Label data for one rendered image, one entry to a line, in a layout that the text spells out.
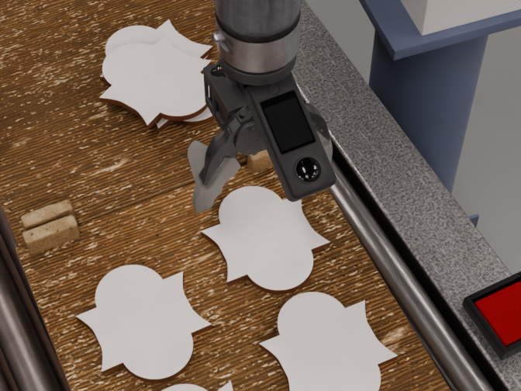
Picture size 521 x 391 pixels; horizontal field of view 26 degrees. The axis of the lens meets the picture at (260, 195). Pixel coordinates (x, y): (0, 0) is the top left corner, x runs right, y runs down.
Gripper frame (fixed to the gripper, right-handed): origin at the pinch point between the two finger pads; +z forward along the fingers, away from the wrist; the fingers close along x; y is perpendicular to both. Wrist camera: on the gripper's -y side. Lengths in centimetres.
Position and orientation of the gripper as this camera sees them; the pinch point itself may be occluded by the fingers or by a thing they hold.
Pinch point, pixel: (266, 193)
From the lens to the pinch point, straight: 117.5
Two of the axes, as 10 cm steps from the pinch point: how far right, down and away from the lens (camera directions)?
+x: -9.1, 3.4, -2.4
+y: -4.2, -7.4, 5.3
